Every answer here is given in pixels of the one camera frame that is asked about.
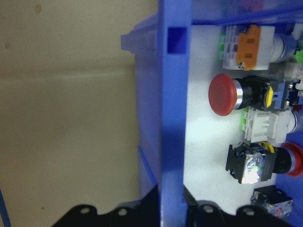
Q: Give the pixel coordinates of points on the white switch block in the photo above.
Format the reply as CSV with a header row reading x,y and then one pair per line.
x,y
260,127

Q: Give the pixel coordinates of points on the yellow push button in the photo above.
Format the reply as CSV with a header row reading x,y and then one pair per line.
x,y
272,201

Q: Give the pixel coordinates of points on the black switch with red cap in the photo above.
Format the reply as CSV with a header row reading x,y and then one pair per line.
x,y
246,163

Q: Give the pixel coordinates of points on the red mushroom push button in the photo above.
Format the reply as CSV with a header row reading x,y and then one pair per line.
x,y
222,94

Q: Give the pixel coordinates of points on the white switch with orange clip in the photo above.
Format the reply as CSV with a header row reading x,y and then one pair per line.
x,y
248,47

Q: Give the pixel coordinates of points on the blue plastic switch bin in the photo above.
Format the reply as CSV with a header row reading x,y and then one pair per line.
x,y
175,94

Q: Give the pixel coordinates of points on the green and white switch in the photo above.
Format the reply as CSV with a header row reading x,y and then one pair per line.
x,y
299,56

